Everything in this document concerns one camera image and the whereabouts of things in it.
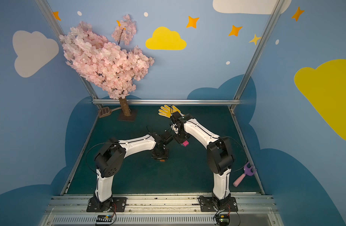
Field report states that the pink cherry blossom tree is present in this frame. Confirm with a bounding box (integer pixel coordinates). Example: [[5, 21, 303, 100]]
[[59, 14, 155, 120]]

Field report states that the right circuit board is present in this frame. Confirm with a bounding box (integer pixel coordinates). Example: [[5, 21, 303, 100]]
[[214, 214, 230, 226]]

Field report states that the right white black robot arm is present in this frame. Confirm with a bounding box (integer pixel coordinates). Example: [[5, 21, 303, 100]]
[[170, 112, 235, 210]]

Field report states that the pink purple toy rake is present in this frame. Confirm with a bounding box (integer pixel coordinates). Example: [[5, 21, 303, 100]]
[[233, 162, 257, 187]]

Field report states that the left circuit board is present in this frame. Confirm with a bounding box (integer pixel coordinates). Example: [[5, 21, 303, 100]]
[[95, 215, 113, 226]]

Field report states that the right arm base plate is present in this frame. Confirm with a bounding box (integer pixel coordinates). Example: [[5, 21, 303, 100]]
[[198, 196, 239, 212]]

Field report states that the aluminium frame rear bar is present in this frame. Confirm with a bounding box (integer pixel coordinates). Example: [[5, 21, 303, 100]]
[[92, 98, 241, 106]]

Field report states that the brown toy shovel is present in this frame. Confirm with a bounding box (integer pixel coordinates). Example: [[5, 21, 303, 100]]
[[98, 106, 121, 118]]

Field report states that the magenta lego brick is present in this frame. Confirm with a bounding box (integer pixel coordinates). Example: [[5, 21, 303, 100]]
[[182, 140, 189, 147]]

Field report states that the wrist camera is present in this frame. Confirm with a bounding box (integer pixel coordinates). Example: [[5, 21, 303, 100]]
[[159, 131, 173, 146], [170, 112, 182, 134]]

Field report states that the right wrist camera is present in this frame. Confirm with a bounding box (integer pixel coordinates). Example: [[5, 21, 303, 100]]
[[170, 112, 182, 134]]

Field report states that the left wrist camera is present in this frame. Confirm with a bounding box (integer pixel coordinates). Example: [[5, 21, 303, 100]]
[[159, 131, 173, 146]]

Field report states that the circuit board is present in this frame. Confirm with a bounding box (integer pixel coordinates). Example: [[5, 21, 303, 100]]
[[95, 215, 113, 226], [214, 214, 230, 226]]

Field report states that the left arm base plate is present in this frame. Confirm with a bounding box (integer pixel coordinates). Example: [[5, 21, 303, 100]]
[[86, 196, 127, 212]]

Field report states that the yellow work glove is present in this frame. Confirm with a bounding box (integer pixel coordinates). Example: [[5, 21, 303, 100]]
[[158, 105, 182, 118]]

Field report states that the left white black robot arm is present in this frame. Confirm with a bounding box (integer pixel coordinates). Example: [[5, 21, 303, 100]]
[[87, 131, 173, 212]]

